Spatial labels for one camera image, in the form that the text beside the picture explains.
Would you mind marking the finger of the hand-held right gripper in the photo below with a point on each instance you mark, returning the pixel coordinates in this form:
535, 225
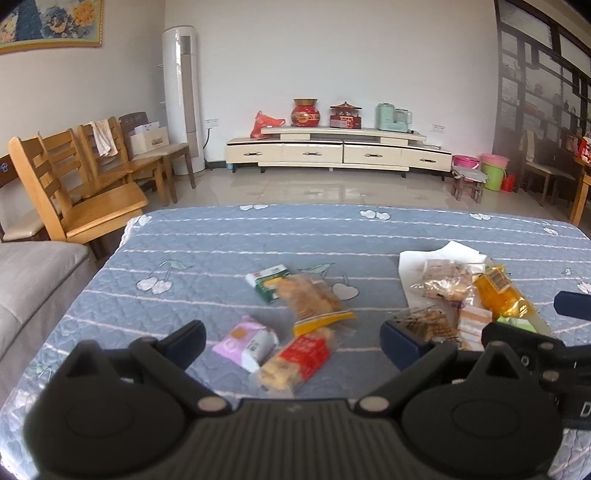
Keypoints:
531, 344
575, 304

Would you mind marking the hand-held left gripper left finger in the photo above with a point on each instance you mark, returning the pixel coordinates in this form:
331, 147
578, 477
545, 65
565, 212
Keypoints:
187, 341

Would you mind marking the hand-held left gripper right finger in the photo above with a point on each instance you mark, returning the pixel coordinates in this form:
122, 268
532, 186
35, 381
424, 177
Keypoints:
395, 344

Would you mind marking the brown cracker packet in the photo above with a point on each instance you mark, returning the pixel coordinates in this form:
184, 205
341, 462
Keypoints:
427, 325

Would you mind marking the white plastic bag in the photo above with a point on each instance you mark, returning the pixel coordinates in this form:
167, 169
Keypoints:
415, 263

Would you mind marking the light green snack packet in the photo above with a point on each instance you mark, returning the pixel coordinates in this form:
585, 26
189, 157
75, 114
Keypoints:
517, 323

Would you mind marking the pink snack packet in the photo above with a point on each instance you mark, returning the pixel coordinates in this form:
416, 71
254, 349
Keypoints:
240, 341

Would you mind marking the yellow snack packet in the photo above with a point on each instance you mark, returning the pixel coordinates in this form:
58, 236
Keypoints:
501, 293

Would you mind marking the white and orange snack packet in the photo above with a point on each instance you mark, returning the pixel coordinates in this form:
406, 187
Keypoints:
473, 323

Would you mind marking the clear pastry packet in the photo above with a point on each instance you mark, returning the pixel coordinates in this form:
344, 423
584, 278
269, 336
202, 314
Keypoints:
445, 279

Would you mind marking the red cracker packet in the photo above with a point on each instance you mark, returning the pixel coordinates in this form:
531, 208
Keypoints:
304, 353

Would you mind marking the cracker bag with yellow band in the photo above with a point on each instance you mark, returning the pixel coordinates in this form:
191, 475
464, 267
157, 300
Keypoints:
309, 297

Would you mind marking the green and white snack packet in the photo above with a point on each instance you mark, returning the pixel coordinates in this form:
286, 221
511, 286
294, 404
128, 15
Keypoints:
268, 282

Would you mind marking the blue quilted bedspread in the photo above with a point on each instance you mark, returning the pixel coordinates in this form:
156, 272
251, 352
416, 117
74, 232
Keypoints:
207, 240

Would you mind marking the wooden dining table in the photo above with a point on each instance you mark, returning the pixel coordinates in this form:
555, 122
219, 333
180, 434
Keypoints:
581, 189

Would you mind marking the brown dining chair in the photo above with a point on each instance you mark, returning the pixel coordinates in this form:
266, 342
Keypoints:
547, 173

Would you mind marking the small red bucket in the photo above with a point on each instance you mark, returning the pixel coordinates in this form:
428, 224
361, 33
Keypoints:
508, 182

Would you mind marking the green plastic bucket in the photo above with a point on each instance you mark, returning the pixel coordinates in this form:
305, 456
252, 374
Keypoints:
493, 179

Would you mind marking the red gift bag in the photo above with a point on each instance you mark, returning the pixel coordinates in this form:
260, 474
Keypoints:
585, 148

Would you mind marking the light wooden chair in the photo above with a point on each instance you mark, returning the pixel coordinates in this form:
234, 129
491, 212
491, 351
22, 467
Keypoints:
101, 207
62, 157
138, 168

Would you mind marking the small wooden stool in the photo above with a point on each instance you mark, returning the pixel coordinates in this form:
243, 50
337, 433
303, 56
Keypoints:
468, 182

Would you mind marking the grey sofa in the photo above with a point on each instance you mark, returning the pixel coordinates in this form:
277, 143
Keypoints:
32, 286

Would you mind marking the pink plastic basin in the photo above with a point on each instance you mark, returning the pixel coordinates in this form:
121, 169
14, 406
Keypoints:
495, 159
465, 161

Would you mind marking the dark wooden cushioned chair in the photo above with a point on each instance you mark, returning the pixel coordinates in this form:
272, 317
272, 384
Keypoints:
178, 150

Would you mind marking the cream TV cabinet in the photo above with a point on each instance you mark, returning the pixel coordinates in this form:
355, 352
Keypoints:
323, 152

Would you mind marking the cardboard box on chair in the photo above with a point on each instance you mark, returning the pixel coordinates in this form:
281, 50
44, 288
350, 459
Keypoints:
147, 138

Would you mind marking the white towel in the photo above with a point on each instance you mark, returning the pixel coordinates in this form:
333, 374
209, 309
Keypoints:
105, 138

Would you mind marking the pale green kitchen appliance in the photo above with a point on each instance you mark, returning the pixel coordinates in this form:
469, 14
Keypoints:
390, 117

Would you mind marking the red plastic bag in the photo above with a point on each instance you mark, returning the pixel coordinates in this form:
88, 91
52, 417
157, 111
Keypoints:
265, 124

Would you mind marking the red pagoda ornament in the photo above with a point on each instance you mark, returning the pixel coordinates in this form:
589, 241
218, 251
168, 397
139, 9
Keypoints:
345, 117

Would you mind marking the dark wooden display shelf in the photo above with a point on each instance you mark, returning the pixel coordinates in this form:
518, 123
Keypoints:
540, 69

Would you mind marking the red and gold vase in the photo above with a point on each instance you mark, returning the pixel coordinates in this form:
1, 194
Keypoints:
305, 115

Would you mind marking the white floor air conditioner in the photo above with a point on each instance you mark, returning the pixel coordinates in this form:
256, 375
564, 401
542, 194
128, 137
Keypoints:
182, 92

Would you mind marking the framed flower picture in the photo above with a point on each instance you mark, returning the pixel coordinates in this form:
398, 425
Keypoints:
46, 23

